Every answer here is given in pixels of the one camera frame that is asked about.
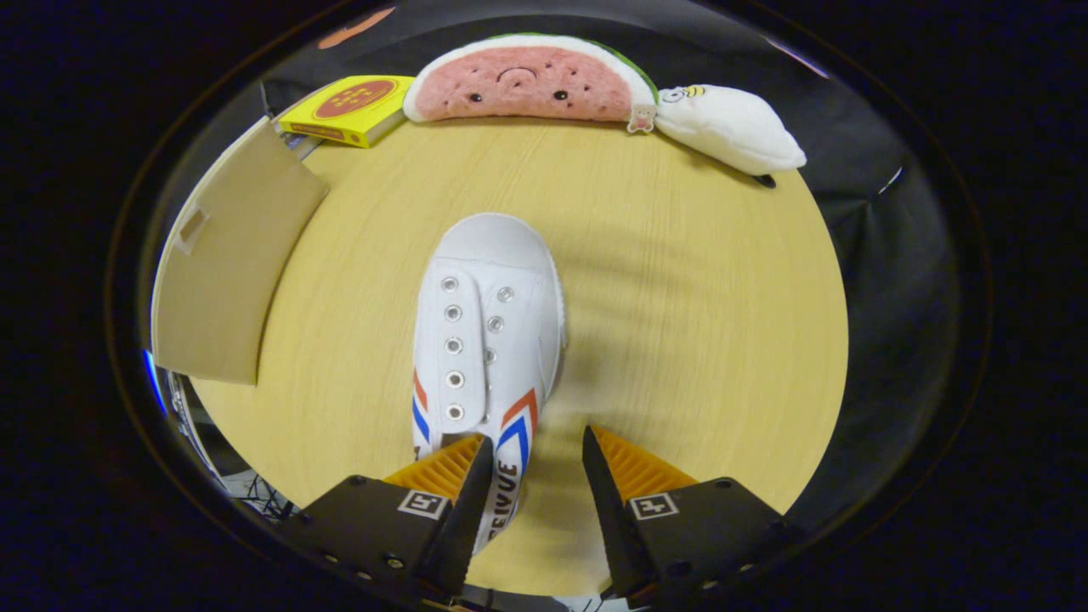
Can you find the watermelon slice plush toy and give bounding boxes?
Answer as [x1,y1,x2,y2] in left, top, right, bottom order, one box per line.
[403,33,660,124]

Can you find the white plush toy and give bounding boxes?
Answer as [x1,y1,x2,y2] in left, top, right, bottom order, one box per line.
[654,83,808,179]

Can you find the beige fabric storage box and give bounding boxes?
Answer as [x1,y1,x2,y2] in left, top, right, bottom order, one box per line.
[151,117,331,386]

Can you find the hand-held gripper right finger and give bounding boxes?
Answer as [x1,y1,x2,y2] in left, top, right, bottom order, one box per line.
[582,425,804,606]

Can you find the yellow book with red circle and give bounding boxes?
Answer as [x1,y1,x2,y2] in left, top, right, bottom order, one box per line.
[278,75,416,150]

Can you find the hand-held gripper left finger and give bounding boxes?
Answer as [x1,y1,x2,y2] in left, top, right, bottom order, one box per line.
[280,433,496,606]

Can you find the white canvas shoe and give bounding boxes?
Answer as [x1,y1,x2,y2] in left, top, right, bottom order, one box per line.
[411,212,566,555]

